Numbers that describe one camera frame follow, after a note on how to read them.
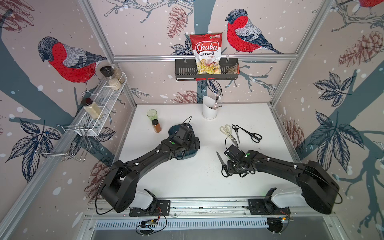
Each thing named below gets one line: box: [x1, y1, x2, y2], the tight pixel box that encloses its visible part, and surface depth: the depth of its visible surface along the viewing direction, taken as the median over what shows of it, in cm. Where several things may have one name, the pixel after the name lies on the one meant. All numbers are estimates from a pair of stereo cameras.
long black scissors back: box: [231, 123, 263, 143], surface depth 103 cm
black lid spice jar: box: [99, 65, 122, 91], surface depth 83 cm
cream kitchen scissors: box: [219, 124, 238, 146], surface depth 106 cm
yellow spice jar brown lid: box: [81, 98, 102, 119], surface depth 69 cm
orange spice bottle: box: [151, 119, 162, 133], surface depth 100 cm
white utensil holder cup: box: [202, 96, 218, 120], surface depth 109 cm
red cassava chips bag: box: [189, 32, 223, 75], surface depth 84 cm
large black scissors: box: [216, 151, 233, 178], surface depth 87 cm
